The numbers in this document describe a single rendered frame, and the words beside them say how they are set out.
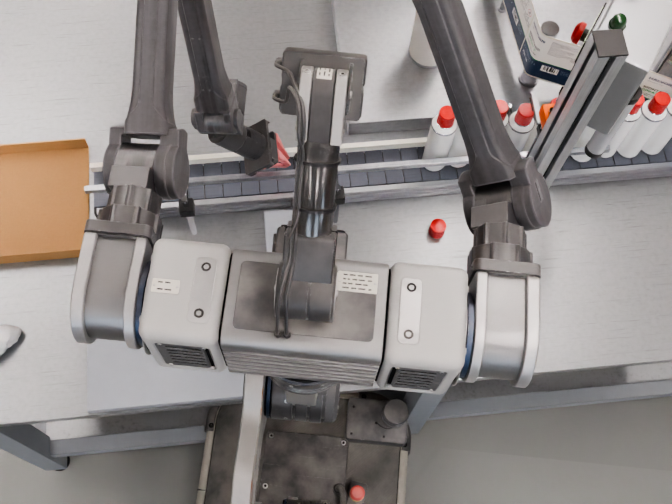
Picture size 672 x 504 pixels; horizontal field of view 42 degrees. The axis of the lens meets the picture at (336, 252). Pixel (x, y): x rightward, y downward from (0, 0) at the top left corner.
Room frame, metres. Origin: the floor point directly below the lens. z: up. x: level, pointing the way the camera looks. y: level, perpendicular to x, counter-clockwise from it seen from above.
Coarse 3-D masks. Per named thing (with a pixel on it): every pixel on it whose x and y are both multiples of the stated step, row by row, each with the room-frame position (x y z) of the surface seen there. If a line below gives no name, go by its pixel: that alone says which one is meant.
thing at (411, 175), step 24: (192, 168) 0.82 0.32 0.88; (216, 168) 0.83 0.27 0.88; (240, 168) 0.83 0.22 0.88; (288, 168) 0.84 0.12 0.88; (408, 168) 0.87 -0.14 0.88; (576, 168) 0.90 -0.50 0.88; (192, 192) 0.76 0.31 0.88; (216, 192) 0.77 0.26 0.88; (240, 192) 0.77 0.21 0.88; (264, 192) 0.78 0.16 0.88; (288, 192) 0.79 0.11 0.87
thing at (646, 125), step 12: (660, 96) 0.97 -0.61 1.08; (648, 108) 0.96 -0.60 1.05; (660, 108) 0.95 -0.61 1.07; (648, 120) 0.94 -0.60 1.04; (660, 120) 0.94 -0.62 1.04; (636, 132) 0.94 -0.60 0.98; (648, 132) 0.94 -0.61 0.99; (624, 144) 0.95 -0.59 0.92; (636, 144) 0.94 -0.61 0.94; (624, 156) 0.94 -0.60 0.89
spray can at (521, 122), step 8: (528, 104) 0.92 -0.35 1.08; (520, 112) 0.90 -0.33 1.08; (528, 112) 0.90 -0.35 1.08; (512, 120) 0.91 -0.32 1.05; (520, 120) 0.90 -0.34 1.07; (528, 120) 0.89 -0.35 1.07; (512, 128) 0.89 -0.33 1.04; (520, 128) 0.89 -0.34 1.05; (528, 128) 0.89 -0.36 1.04; (512, 136) 0.89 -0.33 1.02; (520, 136) 0.88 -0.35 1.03; (528, 136) 0.89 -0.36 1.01; (520, 144) 0.89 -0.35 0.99
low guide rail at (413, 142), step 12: (348, 144) 0.89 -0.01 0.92; (360, 144) 0.89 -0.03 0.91; (372, 144) 0.90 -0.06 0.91; (384, 144) 0.90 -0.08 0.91; (396, 144) 0.90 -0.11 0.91; (408, 144) 0.91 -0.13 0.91; (420, 144) 0.91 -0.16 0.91; (192, 156) 0.83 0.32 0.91; (204, 156) 0.83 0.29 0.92; (216, 156) 0.84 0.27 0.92; (228, 156) 0.84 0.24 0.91; (240, 156) 0.84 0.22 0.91; (96, 168) 0.79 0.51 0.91
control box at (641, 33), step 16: (624, 0) 0.87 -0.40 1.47; (640, 0) 0.87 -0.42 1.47; (656, 0) 0.87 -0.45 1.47; (608, 16) 0.84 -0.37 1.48; (640, 16) 0.84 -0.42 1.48; (656, 16) 0.84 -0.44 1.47; (624, 32) 0.81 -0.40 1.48; (640, 32) 0.81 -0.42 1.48; (656, 32) 0.82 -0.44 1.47; (640, 48) 0.78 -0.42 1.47; (656, 48) 0.79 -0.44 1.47; (624, 64) 0.76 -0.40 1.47; (640, 64) 0.76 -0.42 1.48; (624, 80) 0.75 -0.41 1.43; (640, 80) 0.75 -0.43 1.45; (608, 96) 0.76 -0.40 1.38; (624, 96) 0.75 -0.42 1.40; (608, 112) 0.75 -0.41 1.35; (592, 128) 0.76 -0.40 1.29; (608, 128) 0.75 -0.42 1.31
